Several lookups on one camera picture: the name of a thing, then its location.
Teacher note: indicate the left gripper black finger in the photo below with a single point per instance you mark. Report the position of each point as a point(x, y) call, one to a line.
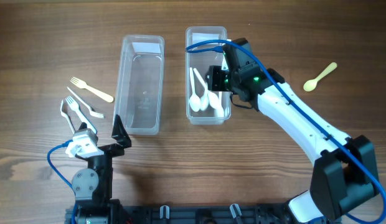
point(83, 126)
point(119, 133)

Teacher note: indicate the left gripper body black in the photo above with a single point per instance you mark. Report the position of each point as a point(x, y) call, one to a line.
point(110, 150)

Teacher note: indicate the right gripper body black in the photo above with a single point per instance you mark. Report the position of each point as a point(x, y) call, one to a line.
point(233, 78)

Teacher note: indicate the white plastic spoon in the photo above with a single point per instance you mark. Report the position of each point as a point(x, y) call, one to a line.
point(214, 101)
point(194, 100)
point(204, 99)

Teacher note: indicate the yellow plastic spoon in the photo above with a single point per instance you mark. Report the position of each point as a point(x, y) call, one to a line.
point(310, 85)

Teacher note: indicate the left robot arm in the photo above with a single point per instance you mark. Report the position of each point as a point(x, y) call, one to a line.
point(93, 186)

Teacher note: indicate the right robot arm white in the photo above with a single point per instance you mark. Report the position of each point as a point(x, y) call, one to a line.
point(345, 171)

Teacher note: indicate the clear plastic container left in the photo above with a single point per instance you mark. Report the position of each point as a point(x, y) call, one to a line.
point(140, 81)

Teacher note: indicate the clear plastic container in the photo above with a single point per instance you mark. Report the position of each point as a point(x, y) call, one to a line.
point(201, 62)
point(140, 81)

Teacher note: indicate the clear plastic container right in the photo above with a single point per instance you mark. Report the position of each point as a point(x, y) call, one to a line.
point(201, 62)

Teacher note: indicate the clear plastic fork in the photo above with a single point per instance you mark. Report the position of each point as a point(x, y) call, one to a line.
point(63, 112)

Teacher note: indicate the white plastic fork middle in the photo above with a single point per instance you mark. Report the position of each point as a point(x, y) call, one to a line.
point(76, 108)

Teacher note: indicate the white plastic fork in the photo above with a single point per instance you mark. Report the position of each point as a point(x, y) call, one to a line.
point(76, 108)
point(92, 112)

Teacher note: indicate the beige plastic fork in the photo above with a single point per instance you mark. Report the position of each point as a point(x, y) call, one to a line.
point(83, 85)

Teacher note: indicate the white plastic fork upper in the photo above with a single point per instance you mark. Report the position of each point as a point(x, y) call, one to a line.
point(92, 112)

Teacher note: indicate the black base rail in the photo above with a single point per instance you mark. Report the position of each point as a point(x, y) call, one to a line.
point(258, 214)

